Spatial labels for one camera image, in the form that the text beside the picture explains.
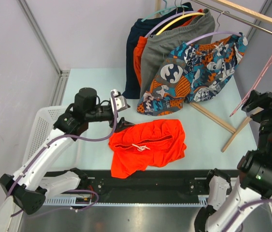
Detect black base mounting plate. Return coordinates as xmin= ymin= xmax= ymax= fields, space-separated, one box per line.
xmin=43 ymin=169 xmax=240 ymax=210

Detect metal clothes rail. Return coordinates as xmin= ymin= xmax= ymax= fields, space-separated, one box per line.
xmin=194 ymin=0 xmax=272 ymax=38

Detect yellow hanger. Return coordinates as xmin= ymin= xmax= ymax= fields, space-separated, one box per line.
xmin=156 ymin=12 xmax=205 ymax=35

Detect white slotted cable duct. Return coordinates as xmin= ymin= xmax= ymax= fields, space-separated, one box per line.
xmin=43 ymin=195 xmax=208 ymax=207

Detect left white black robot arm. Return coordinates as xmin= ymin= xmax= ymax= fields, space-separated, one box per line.
xmin=0 ymin=87 xmax=133 ymax=215

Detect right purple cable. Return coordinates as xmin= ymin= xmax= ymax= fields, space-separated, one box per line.
xmin=222 ymin=197 xmax=272 ymax=232

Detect navy blue shorts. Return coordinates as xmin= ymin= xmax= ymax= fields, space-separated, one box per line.
xmin=121 ymin=2 xmax=194 ymax=100

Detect dark orange hanging shorts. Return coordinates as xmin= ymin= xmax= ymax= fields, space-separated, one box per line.
xmin=133 ymin=15 xmax=197 ymax=85

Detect aluminium frame post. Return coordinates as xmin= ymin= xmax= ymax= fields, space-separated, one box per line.
xmin=16 ymin=0 xmax=62 ymax=76

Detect white plastic laundry basket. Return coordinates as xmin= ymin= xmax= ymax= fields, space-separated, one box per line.
xmin=21 ymin=105 xmax=83 ymax=170

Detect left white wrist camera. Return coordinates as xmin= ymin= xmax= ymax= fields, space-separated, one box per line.
xmin=110 ymin=89 xmax=130 ymax=113

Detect purple hanger rear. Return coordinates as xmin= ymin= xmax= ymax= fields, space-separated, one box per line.
xmin=144 ymin=10 xmax=196 ymax=38

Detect patterned blue orange shorts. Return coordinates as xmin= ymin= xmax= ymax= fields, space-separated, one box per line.
xmin=137 ymin=32 xmax=248 ymax=116

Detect pink wire hanger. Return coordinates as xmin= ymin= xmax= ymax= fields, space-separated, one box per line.
xmin=230 ymin=55 xmax=272 ymax=117

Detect purple hanger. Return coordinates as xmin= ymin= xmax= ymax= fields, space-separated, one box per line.
xmin=181 ymin=9 xmax=242 ymax=45
xmin=144 ymin=10 xmax=196 ymax=38

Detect wooden clothes rack frame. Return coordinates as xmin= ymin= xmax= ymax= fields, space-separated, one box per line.
xmin=155 ymin=0 xmax=272 ymax=152

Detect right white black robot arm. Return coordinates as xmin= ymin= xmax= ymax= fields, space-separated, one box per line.
xmin=194 ymin=90 xmax=272 ymax=232

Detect bright orange shorts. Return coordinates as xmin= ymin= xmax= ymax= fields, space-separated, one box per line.
xmin=109 ymin=119 xmax=187 ymax=179

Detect teal hanger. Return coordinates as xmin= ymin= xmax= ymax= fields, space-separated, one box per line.
xmin=141 ymin=0 xmax=175 ymax=22

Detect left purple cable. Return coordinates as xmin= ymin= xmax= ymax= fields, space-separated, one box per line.
xmin=6 ymin=93 xmax=118 ymax=218

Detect purple hanger front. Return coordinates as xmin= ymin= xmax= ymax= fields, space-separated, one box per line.
xmin=181 ymin=9 xmax=242 ymax=45

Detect purple cable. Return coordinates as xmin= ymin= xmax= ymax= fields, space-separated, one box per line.
xmin=6 ymin=93 xmax=118 ymax=218
xmin=222 ymin=197 xmax=272 ymax=232

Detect grey shorts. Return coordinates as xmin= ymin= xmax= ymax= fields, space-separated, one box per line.
xmin=139 ymin=8 xmax=216 ymax=100

